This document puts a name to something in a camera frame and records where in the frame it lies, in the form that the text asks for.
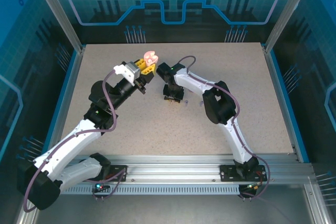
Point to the right connector board with LEDs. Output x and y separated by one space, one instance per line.
251 186

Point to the aluminium lower frame tray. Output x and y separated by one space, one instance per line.
170 208

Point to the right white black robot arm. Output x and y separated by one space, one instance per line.
218 108

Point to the left aluminium frame post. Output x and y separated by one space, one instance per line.
59 11

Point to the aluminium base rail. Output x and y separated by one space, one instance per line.
173 167

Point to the pink earbud charging case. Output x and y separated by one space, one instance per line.
150 56

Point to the connector board with leds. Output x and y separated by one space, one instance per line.
251 186
99 187

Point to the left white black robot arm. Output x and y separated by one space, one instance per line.
65 153

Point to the left aluminium table side rail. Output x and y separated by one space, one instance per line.
72 77

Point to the aluminium frame post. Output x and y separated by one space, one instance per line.
59 11
288 11

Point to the right aluminium frame post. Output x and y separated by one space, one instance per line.
288 11

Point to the left connector board with LEDs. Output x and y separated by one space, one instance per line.
99 187

